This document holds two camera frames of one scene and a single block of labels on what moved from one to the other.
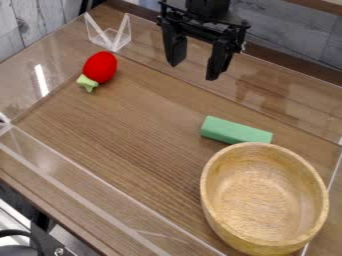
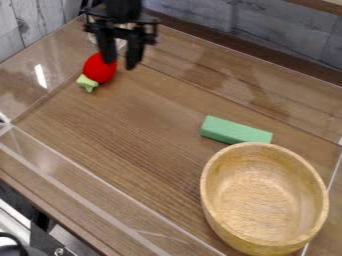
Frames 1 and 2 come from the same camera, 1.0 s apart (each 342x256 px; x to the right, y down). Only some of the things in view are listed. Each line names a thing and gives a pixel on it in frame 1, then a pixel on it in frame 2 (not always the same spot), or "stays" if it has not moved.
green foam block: (230, 132) stays
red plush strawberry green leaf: (100, 69) stays
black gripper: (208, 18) -> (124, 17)
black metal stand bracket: (43, 243) stays
